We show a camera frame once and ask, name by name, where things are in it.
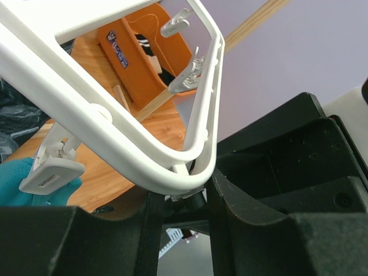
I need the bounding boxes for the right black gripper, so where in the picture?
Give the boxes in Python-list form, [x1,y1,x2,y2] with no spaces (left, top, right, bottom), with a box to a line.
[216,92,367,214]

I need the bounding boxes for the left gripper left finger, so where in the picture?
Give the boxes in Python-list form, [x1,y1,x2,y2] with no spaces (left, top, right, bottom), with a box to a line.
[1,193,164,275]

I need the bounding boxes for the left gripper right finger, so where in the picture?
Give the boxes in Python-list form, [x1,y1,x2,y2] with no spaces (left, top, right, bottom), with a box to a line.
[207,170,367,275]

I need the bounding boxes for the white hanger clip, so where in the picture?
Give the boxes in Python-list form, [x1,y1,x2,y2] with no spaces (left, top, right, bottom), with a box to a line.
[19,123,85,196]

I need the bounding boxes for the white plastic clip hanger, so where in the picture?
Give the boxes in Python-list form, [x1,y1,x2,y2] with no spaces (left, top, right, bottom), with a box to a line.
[0,0,227,198]

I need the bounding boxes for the teal towel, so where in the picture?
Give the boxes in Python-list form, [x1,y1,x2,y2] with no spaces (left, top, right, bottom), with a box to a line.
[1,158,82,206]

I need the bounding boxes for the dark patterned shorts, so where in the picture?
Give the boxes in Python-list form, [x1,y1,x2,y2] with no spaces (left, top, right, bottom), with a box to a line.
[1,79,50,163]

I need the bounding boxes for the orange laundry basket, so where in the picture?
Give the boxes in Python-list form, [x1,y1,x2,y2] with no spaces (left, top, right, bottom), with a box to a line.
[97,3,192,109]

